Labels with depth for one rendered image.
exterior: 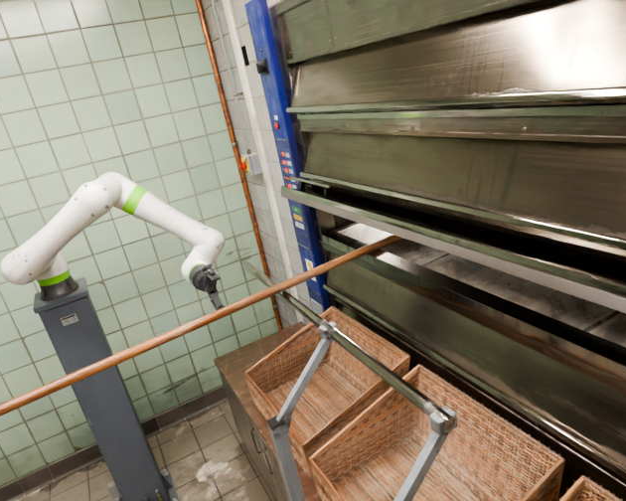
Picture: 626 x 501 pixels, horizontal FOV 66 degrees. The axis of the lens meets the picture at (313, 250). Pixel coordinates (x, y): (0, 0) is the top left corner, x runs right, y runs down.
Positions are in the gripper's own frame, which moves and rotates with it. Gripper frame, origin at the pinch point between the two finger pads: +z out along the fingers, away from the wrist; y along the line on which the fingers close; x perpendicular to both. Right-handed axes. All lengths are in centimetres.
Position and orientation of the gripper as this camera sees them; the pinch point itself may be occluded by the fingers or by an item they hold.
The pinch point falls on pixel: (221, 296)
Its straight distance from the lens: 168.2
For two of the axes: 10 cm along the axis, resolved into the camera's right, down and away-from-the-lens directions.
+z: 4.7, 2.3, -8.6
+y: 1.9, 9.2, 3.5
